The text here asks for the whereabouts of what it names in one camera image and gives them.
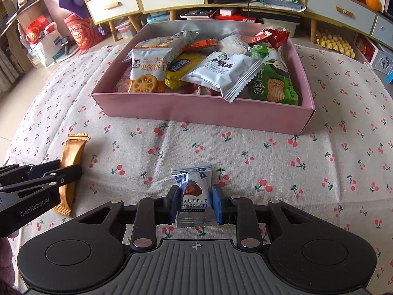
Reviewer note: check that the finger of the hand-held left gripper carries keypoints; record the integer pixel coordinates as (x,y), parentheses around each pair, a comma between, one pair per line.
(30,172)
(66,175)

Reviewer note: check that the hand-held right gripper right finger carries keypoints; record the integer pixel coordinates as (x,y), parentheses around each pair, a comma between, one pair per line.
(218,204)

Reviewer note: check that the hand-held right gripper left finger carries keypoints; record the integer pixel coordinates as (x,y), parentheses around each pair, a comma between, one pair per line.
(175,202)

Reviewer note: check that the golden wafer bar packet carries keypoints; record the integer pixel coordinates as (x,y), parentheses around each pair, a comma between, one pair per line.
(72,159)

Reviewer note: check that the small blue chocolate packet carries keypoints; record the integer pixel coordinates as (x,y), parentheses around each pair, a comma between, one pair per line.
(195,209)

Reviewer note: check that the pink cardboard box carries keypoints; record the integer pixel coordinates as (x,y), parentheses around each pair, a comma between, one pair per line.
(184,110)

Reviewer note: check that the clear pink cracker packet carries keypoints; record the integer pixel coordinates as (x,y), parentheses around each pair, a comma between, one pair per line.
(122,83)

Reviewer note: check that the red snack packet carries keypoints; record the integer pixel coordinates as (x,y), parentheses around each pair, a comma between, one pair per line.
(270,38)
(202,90)

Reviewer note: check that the green chip packet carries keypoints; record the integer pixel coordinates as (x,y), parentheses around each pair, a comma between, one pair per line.
(273,89)

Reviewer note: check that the white round biscuit packet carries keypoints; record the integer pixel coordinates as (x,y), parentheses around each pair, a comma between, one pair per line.
(147,73)

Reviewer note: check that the grey monkey print packet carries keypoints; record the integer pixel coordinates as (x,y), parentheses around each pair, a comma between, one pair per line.
(221,70)

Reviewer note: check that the yellow snack packet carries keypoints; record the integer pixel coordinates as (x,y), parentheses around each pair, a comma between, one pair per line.
(181,67)

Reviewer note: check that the orange white snack packet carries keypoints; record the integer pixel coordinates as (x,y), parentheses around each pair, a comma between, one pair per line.
(202,44)

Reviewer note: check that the long silver biscuit packet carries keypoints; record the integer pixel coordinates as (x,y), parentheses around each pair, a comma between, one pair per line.
(173,41)

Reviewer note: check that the clear white rice cake packet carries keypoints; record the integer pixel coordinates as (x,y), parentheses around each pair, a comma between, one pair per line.
(231,43)

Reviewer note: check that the purple clothing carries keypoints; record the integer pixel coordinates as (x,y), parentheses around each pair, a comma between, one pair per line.
(7,267)

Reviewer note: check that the cherry print cloth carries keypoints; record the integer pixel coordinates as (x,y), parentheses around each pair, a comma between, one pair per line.
(276,166)

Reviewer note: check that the white shopping bag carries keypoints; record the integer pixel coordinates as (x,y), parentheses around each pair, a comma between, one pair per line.
(46,50)

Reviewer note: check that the red plastic bag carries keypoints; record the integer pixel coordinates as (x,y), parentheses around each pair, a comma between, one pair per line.
(36,30)

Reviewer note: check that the red cartoon face bag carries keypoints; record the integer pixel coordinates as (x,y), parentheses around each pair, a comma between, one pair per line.
(81,32)

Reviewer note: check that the blue plastic container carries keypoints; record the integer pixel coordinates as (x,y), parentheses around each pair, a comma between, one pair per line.
(158,18)

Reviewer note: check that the clear plastic storage bin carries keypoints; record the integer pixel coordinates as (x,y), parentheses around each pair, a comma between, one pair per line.
(281,29)

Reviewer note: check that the flat red box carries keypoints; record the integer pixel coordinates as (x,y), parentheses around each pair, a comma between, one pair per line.
(235,18)

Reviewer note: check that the black keyboard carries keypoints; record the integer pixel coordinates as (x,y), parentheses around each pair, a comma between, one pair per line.
(196,13)

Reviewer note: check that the long wooden cabinet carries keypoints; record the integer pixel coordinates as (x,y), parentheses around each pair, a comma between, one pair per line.
(215,6)

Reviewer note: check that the yellow egg tray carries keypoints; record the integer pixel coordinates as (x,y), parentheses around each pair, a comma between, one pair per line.
(334,43)

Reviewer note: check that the red toy box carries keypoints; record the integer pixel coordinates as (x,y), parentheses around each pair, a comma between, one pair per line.
(367,47)

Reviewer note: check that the white printed storage box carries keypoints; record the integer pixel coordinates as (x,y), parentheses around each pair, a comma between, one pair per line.
(383,63)

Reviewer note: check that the light blue drawer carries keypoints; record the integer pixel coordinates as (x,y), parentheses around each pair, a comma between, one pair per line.
(342,6)
(383,29)

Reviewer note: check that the orange fruit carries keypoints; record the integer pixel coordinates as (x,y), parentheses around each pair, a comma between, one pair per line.
(374,2)

